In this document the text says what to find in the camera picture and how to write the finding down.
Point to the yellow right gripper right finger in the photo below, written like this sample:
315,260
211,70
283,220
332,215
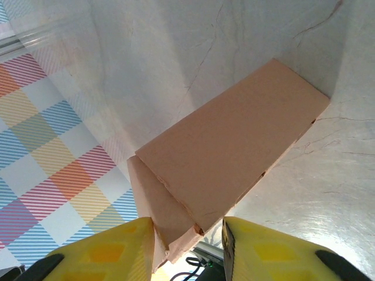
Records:
278,257

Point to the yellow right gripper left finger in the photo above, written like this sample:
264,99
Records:
111,254

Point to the orange paper box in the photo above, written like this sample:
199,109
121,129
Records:
234,140

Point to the aluminium side rail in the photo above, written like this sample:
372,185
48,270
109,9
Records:
26,39

